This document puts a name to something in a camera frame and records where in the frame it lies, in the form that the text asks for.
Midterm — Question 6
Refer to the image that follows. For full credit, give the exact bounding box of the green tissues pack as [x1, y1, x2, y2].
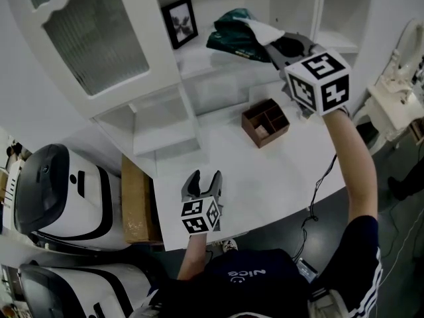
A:
[205, 7, 286, 64]

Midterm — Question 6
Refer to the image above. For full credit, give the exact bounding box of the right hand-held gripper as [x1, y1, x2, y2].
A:
[264, 31, 352, 119]

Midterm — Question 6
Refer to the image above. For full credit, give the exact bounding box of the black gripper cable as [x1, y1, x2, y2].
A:
[291, 153, 339, 262]

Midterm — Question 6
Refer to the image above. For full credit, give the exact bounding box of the person's left forearm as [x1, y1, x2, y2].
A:
[176, 233, 209, 281]

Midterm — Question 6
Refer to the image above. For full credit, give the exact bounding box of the flat cardboard box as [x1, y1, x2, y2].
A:
[120, 154, 164, 245]

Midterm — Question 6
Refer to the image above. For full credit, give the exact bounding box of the small waist device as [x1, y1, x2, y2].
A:
[295, 257, 319, 283]

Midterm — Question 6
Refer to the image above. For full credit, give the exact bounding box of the oval cream vanity mirror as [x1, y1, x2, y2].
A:
[393, 17, 424, 80]

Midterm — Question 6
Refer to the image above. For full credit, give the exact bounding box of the person's white left shoe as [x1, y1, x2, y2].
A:
[221, 238, 239, 253]

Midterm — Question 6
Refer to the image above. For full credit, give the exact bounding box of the person's dark shirt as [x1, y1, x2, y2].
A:
[129, 215, 384, 318]

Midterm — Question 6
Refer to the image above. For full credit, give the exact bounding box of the person's right forearm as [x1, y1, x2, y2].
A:
[322, 108, 379, 233]

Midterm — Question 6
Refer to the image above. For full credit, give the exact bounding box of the white shelf compartment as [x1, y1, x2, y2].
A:
[150, 0, 321, 80]

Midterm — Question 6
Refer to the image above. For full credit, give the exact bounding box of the brown wooden organizer box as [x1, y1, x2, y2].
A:
[240, 97, 292, 150]

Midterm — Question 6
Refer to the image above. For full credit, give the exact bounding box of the white and black robot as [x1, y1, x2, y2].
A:
[18, 261, 154, 318]
[13, 143, 124, 250]

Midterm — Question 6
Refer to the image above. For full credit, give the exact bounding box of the white desk hutch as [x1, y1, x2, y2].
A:
[6, 0, 376, 160]

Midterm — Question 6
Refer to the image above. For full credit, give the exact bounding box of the black picture frame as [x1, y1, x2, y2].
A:
[160, 0, 199, 50]

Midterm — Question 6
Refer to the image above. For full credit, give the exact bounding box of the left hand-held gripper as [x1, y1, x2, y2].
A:
[180, 169, 224, 236]

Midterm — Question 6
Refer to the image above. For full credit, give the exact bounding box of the cream vanity table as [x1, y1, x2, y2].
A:
[352, 74, 424, 156]

